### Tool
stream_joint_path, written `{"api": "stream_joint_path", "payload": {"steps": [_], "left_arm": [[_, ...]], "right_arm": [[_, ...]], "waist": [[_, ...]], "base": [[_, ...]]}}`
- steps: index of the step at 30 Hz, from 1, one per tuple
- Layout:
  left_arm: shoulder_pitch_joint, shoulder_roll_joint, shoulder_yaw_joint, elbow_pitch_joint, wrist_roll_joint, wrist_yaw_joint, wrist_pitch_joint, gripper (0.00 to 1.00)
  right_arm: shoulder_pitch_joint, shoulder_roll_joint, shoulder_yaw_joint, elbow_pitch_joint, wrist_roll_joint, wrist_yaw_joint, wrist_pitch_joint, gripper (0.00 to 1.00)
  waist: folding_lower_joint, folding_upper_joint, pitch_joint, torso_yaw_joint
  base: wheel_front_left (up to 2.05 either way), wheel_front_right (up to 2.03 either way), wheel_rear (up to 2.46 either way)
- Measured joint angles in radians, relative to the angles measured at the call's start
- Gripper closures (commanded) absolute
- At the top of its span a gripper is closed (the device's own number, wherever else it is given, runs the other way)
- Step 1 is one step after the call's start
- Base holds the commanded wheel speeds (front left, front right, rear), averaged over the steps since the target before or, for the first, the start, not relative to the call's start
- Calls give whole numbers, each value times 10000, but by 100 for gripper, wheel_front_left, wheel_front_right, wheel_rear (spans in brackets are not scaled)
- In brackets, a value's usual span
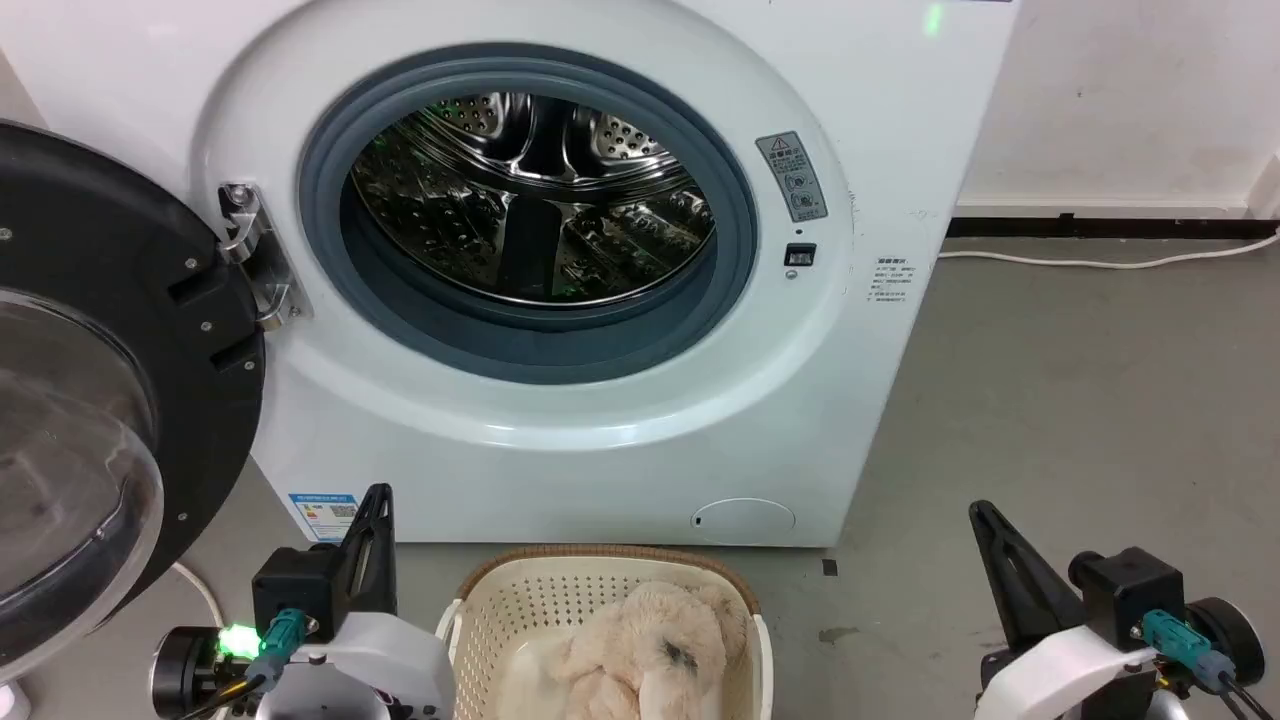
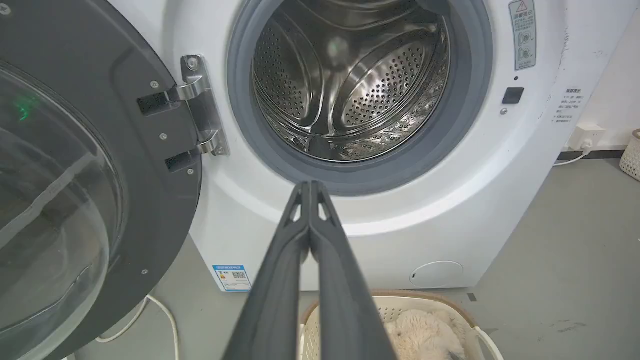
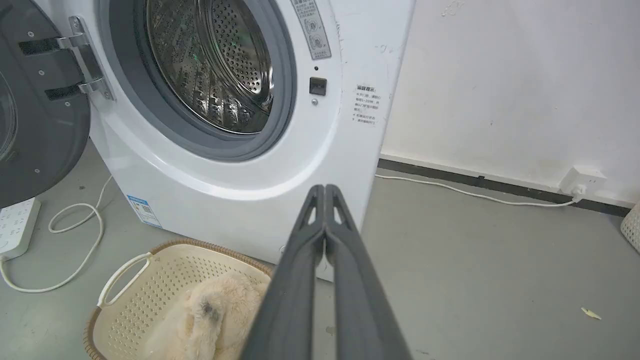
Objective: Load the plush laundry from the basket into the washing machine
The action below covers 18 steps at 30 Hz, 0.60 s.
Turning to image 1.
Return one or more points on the grey rubber door gasket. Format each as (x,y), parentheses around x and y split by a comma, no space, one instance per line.
(520,345)

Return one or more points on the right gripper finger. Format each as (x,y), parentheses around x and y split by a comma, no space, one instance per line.
(1005,590)
(1050,595)

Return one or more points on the blue energy label sticker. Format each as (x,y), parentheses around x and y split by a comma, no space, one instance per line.
(323,516)

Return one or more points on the white front-load washing machine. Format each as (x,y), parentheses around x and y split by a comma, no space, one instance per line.
(850,400)

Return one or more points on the black door latch socket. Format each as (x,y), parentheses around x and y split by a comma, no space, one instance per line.
(800,255)

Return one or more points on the chrome door hinge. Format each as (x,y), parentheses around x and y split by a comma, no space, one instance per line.
(262,270)

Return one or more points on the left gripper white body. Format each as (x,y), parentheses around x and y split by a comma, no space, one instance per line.
(390,660)

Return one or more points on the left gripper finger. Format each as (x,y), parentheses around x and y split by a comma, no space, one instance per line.
(385,560)
(352,575)

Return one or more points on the stainless steel washer drum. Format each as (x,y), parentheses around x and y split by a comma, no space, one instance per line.
(620,250)

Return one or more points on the cream plastic laundry basket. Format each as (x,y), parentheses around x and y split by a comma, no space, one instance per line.
(500,610)

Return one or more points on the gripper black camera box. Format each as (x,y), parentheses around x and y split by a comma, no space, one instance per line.
(295,585)
(1130,585)

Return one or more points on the grey warning sticker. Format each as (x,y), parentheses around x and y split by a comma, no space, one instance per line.
(792,176)

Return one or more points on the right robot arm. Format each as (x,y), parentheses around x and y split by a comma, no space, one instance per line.
(1235,635)

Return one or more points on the black wall baseboard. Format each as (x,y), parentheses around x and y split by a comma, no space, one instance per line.
(1100,227)

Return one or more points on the left gripper black camera box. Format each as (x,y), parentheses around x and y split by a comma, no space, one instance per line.
(295,585)

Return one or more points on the black round glass washer door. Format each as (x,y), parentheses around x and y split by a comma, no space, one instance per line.
(100,230)

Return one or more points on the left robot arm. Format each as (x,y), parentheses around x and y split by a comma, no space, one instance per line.
(180,670)

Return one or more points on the right gripper black camera box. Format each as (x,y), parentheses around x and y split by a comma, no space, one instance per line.
(1130,585)

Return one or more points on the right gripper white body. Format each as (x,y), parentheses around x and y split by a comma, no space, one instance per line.
(1060,675)

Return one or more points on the small printed text sticker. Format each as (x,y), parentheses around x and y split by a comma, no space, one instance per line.
(892,280)

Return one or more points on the beige plush toy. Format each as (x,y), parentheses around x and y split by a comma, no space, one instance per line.
(640,650)

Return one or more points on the round white filter cover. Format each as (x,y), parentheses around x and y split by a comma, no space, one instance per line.
(745,522)

